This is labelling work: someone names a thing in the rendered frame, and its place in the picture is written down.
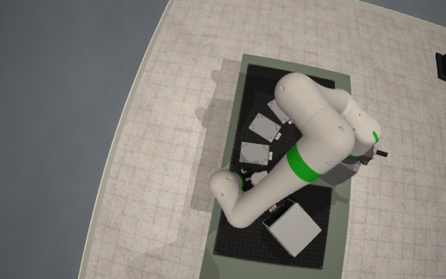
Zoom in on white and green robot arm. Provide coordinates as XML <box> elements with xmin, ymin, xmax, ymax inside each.
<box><xmin>209</xmin><ymin>73</ymin><xmax>388</xmax><ymax>228</ymax></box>

